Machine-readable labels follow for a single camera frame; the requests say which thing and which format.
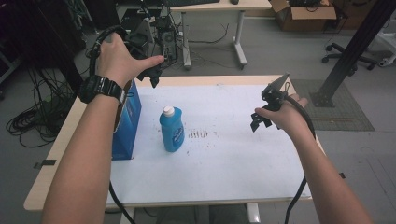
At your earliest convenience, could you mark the black office chair base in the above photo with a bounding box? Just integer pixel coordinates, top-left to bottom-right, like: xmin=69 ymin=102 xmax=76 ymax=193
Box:
xmin=321 ymin=42 xmax=378 ymax=72

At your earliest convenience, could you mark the person's left hand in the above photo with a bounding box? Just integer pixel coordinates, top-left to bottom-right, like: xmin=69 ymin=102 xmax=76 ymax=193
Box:
xmin=95 ymin=32 xmax=165 ymax=89

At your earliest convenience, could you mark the bundle of black floor cables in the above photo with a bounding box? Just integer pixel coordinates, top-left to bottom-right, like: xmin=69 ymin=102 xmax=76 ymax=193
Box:
xmin=5 ymin=66 xmax=78 ymax=149

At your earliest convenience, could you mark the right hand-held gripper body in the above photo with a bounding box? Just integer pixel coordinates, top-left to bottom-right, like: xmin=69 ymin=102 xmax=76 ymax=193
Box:
xmin=260 ymin=72 xmax=291 ymax=113

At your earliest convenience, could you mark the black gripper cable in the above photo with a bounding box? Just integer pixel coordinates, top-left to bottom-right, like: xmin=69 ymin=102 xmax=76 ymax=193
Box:
xmin=283 ymin=93 xmax=318 ymax=224
xmin=88 ymin=24 xmax=138 ymax=224

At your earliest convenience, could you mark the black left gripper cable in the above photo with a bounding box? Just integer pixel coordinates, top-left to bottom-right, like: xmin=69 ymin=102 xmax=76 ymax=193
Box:
xmin=88 ymin=24 xmax=138 ymax=224

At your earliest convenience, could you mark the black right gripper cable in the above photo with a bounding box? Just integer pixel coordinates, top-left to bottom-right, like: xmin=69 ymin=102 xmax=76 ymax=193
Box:
xmin=283 ymin=93 xmax=318 ymax=224

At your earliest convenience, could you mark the brown cardboard box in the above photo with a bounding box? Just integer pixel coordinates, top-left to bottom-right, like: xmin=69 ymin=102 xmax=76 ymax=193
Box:
xmin=268 ymin=0 xmax=338 ymax=33

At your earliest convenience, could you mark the white table mat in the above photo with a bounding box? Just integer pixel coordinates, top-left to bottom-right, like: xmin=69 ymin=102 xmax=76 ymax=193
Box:
xmin=106 ymin=83 xmax=313 ymax=208

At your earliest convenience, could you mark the black metal post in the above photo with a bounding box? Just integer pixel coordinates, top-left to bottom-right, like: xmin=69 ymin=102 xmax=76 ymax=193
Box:
xmin=308 ymin=0 xmax=396 ymax=109

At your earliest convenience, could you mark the white desk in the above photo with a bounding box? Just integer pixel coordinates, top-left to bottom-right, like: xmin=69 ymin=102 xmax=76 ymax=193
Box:
xmin=168 ymin=0 xmax=274 ymax=71

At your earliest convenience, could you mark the grey floor mat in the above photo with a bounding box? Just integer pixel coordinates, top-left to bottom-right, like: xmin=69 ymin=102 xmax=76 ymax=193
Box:
xmin=290 ymin=78 xmax=375 ymax=133

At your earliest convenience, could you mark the black keyboard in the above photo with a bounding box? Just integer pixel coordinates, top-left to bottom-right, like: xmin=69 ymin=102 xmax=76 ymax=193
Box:
xmin=163 ymin=0 xmax=221 ymax=7

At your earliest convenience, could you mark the blue cardboard box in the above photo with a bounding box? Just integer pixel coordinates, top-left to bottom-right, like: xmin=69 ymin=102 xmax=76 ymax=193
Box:
xmin=111 ymin=78 xmax=143 ymax=161

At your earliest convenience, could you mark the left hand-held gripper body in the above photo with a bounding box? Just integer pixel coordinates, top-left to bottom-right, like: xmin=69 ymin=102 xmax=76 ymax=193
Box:
xmin=123 ymin=18 xmax=163 ymax=68

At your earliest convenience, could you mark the black tape strip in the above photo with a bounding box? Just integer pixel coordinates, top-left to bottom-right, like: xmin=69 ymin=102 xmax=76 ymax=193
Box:
xmin=33 ymin=159 xmax=58 ymax=171

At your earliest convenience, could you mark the black wrist watch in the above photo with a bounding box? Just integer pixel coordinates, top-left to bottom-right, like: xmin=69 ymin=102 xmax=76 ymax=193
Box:
xmin=78 ymin=74 xmax=128 ymax=105

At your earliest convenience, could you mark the black computer tower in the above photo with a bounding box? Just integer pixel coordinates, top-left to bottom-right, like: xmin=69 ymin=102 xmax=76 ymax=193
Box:
xmin=154 ymin=14 xmax=179 ymax=62

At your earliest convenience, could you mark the light wooden table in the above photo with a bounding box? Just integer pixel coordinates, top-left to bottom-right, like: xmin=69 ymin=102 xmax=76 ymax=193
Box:
xmin=23 ymin=74 xmax=326 ymax=213

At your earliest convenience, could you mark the blue bottle with white cap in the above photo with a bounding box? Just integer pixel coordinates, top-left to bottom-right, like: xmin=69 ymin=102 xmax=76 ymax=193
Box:
xmin=159 ymin=105 xmax=186 ymax=153

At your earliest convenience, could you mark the person's right hand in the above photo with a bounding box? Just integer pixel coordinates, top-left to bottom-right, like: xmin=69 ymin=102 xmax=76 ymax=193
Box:
xmin=254 ymin=93 xmax=309 ymax=138

